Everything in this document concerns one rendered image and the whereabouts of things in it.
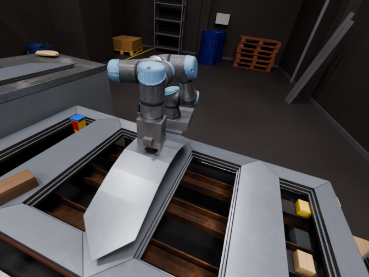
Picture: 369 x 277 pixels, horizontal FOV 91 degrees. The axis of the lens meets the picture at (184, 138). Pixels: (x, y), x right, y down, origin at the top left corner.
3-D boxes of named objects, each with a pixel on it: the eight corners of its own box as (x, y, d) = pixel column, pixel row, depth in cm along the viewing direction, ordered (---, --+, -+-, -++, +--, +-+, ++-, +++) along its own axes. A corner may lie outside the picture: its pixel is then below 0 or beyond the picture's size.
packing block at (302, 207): (308, 219, 80) (313, 213, 77) (296, 214, 81) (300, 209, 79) (306, 208, 84) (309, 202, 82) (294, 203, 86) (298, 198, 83)
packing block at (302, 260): (309, 277, 61) (316, 273, 59) (294, 271, 62) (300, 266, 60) (306, 259, 66) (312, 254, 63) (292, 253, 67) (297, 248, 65)
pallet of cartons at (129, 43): (124, 47, 731) (123, 34, 705) (145, 50, 721) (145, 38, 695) (107, 52, 628) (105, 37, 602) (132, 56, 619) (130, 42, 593)
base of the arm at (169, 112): (166, 110, 156) (166, 99, 150) (183, 113, 152) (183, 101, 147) (159, 117, 143) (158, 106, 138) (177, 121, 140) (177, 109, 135)
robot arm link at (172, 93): (166, 100, 148) (166, 84, 141) (182, 102, 147) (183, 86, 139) (162, 106, 138) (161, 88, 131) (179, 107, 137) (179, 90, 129)
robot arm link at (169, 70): (145, 57, 64) (133, 64, 55) (176, 60, 63) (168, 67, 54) (147, 79, 68) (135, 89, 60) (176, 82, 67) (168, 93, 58)
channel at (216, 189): (331, 241, 83) (337, 235, 80) (54, 139, 120) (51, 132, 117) (326, 225, 89) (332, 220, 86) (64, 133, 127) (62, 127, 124)
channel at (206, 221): (347, 292, 67) (356, 287, 64) (22, 156, 104) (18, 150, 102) (340, 269, 74) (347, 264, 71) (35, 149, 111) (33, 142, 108)
